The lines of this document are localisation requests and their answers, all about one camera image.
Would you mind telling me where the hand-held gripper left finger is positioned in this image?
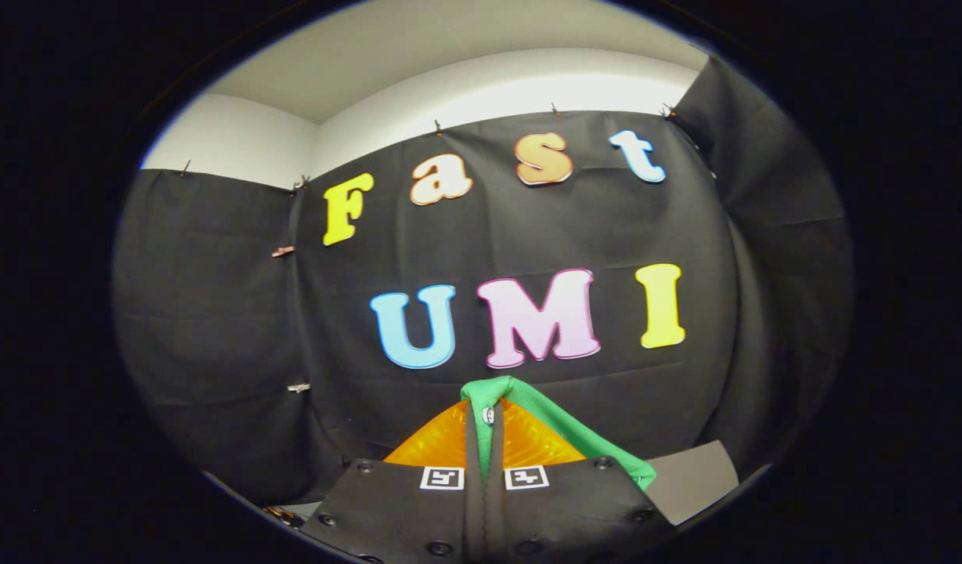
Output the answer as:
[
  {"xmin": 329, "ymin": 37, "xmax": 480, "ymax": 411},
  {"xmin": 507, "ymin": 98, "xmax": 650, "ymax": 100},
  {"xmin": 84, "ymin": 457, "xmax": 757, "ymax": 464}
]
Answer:
[{"xmin": 299, "ymin": 399, "xmax": 486, "ymax": 564}]

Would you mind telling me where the black backdrop cloth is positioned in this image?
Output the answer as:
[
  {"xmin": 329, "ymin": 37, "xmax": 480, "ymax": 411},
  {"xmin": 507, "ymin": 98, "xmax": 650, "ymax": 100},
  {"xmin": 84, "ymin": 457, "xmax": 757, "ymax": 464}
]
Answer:
[{"xmin": 111, "ymin": 56, "xmax": 854, "ymax": 510}]

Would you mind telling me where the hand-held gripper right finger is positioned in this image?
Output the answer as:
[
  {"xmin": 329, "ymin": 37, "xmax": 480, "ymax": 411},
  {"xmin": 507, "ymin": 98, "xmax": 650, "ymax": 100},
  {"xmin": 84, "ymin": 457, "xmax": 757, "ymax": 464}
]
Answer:
[{"xmin": 486, "ymin": 399, "xmax": 676, "ymax": 564}]

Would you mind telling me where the green polo shirt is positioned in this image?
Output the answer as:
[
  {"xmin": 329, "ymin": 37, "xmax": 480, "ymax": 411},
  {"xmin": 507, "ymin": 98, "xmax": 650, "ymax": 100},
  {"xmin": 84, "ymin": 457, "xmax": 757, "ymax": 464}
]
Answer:
[{"xmin": 460, "ymin": 375, "xmax": 658, "ymax": 492}]

